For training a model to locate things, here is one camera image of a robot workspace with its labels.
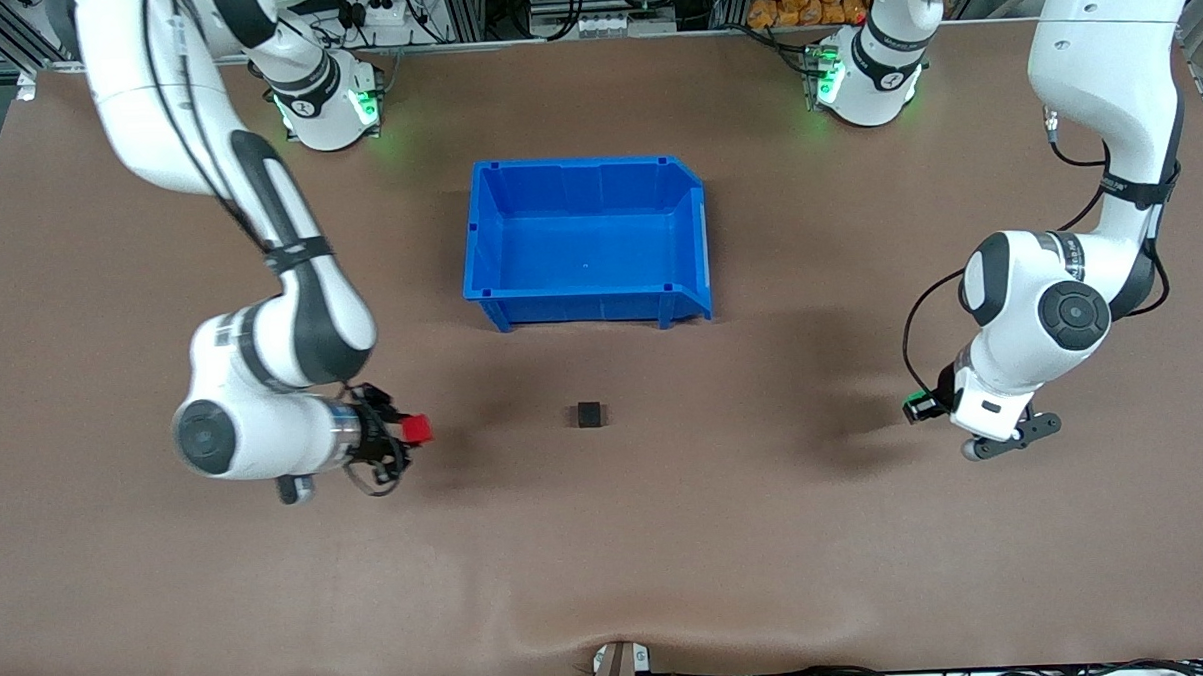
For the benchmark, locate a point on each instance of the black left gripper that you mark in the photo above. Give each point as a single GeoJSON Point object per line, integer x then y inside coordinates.
{"type": "Point", "coordinates": [943, 391]}

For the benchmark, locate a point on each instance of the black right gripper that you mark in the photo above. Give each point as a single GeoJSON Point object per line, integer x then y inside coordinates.
{"type": "Point", "coordinates": [374, 430]}

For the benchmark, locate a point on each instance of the red cube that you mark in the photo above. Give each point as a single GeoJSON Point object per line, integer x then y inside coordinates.
{"type": "Point", "coordinates": [419, 429]}

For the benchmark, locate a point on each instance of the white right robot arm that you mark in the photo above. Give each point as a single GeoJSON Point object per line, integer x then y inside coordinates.
{"type": "Point", "coordinates": [255, 440]}

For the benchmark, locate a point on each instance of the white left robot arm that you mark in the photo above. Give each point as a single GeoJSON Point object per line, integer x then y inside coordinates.
{"type": "Point", "coordinates": [1051, 312]}

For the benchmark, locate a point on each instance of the black cube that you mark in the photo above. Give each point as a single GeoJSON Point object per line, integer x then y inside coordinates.
{"type": "Point", "coordinates": [589, 414]}

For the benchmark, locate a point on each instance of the blue plastic storage bin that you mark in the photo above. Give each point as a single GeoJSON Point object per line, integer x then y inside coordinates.
{"type": "Point", "coordinates": [583, 249]}

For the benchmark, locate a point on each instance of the metal table clamp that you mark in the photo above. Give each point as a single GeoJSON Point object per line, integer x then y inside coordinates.
{"type": "Point", "coordinates": [618, 673]}

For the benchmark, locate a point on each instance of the white power strip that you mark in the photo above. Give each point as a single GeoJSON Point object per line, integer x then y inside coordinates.
{"type": "Point", "coordinates": [391, 27]}

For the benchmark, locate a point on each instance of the grey electronics box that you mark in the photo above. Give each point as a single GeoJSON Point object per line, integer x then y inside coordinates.
{"type": "Point", "coordinates": [606, 25]}

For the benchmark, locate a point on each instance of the aluminium frame rack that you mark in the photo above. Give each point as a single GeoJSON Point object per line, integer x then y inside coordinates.
{"type": "Point", "coordinates": [470, 12]}

